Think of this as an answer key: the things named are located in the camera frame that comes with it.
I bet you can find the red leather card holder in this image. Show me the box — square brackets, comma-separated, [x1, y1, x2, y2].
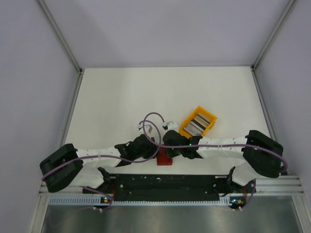
[156, 148, 173, 166]

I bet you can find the yellow plastic card bin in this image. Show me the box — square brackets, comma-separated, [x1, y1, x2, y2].
[179, 106, 217, 138]

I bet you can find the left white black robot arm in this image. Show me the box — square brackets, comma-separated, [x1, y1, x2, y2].
[39, 134, 159, 193]

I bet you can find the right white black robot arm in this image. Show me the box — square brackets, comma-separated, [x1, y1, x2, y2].
[163, 130, 286, 192]

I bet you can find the stack of cards in bin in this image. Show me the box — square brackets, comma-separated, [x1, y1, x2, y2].
[184, 114, 211, 136]

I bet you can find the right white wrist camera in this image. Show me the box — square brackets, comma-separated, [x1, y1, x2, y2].
[162, 121, 179, 132]

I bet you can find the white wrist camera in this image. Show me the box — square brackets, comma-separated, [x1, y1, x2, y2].
[162, 121, 179, 132]
[138, 123, 153, 134]

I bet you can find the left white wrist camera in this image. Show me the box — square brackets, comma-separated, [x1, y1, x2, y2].
[138, 123, 153, 134]

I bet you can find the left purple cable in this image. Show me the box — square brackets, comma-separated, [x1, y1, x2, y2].
[41, 120, 163, 212]

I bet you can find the purple cable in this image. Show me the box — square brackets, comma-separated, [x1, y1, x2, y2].
[142, 113, 290, 212]
[41, 120, 163, 212]

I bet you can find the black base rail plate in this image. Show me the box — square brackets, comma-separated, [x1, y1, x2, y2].
[97, 174, 253, 201]

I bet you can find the white slotted cable duct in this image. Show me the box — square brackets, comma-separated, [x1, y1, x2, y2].
[49, 196, 245, 206]

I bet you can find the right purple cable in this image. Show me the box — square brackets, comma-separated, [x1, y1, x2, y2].
[142, 113, 290, 212]

